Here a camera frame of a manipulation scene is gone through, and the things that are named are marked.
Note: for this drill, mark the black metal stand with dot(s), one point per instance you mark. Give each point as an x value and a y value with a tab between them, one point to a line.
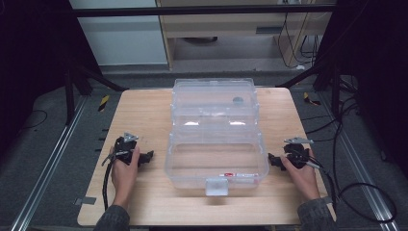
72	86
330	80

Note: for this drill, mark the person's right hand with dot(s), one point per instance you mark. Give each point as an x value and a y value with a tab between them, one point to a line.
303	181

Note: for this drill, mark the aluminium floor rail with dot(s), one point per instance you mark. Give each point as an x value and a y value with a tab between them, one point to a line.
359	163
48	163

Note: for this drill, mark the black yellow striped tape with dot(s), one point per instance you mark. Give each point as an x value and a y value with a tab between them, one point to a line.
310	100
103	102

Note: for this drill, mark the person's left hand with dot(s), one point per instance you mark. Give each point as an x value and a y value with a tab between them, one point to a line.
124	178

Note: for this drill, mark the light wooden desk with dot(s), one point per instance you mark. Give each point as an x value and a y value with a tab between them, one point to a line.
224	27

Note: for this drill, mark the clear plastic storage box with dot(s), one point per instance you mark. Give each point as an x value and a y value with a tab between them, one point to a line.
216	138

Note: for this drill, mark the white cabinet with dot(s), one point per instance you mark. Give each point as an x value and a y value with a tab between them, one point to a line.
122	38

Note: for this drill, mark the black horizontal frame bar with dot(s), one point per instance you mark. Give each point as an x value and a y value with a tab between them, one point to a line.
192	11

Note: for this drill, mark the grey tape piece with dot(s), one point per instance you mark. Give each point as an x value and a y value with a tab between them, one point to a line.
85	200

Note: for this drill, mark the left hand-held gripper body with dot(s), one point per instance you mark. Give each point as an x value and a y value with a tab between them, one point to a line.
123	147

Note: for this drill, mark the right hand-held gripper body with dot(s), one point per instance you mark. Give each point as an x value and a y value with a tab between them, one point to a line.
296	154

